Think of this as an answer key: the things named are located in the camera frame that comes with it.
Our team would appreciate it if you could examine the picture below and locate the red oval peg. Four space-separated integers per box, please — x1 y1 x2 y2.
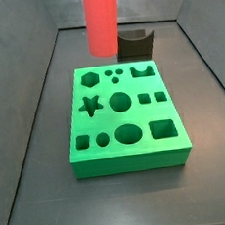
83 0 118 58

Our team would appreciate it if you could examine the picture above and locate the black curved holder block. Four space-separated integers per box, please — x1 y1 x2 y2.
117 29 155 62

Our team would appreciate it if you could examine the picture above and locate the green shape sorter block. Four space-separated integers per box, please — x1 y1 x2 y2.
69 61 192 179

